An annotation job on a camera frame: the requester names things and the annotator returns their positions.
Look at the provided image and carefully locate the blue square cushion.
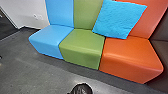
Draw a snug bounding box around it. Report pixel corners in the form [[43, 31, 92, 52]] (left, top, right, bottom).
[[91, 0, 148, 40]]

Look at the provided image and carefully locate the dark grey trash bag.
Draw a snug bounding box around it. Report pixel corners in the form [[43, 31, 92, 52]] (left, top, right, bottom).
[[68, 82, 94, 94]]

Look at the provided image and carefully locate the green sofa seat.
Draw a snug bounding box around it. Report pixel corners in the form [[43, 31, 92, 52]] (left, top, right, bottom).
[[58, 0, 106, 71]]

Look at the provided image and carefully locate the blue sofa seat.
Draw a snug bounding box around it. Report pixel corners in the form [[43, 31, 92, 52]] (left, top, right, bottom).
[[28, 0, 75, 61]]

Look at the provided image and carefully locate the white low wall outlet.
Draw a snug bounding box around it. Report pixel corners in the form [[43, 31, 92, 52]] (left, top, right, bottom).
[[32, 13, 44, 20]]

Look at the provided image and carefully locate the orange sofa seat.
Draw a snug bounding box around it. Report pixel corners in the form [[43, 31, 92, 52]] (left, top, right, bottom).
[[98, 0, 165, 85]]

